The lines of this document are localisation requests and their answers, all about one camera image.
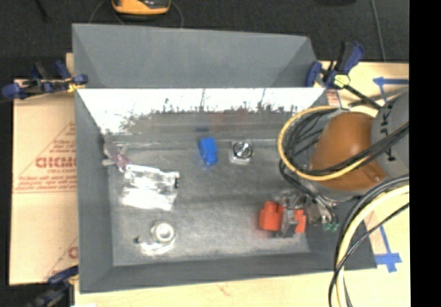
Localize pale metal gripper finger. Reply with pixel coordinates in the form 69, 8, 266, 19
275, 210, 298, 238
280, 194, 304, 212

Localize grey metal bin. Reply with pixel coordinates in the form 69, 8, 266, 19
71, 23, 377, 293

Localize blue toy block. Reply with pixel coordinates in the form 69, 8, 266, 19
196, 136, 219, 167

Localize clear round glass piece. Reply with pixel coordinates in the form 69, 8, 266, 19
134, 220, 178, 256

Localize clear crumpled plastic packet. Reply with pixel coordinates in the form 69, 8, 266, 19
121, 164, 181, 211

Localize small purple and clear piece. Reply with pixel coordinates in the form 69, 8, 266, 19
102, 142, 130, 173

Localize brown cardboard board red print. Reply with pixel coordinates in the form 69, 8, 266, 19
8, 52, 81, 286

